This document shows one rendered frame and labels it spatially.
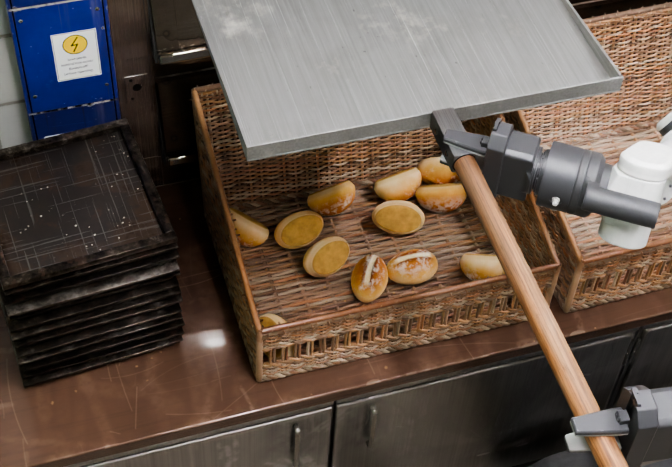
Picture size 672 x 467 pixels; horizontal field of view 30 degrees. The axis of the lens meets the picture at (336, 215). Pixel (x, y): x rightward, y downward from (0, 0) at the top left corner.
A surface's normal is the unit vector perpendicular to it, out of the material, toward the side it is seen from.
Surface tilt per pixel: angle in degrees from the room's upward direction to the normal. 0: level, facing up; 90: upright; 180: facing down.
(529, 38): 0
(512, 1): 0
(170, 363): 0
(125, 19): 90
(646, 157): 27
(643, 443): 90
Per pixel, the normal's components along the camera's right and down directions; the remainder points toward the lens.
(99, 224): 0.04, -0.65
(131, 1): 0.30, 0.74
